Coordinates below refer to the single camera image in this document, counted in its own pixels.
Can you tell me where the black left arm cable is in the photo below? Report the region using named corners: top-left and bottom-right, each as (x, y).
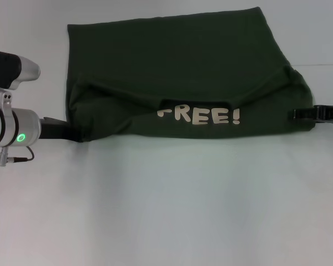
top-left (0, 146), bottom-right (35, 167)

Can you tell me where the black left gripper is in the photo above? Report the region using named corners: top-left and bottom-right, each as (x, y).
top-left (38, 116), bottom-right (84, 143)

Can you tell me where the dark green t-shirt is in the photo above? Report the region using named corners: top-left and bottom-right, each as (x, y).
top-left (66, 7), bottom-right (319, 144)

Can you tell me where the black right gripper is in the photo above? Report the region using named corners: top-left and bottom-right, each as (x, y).
top-left (292, 104), bottom-right (333, 124)

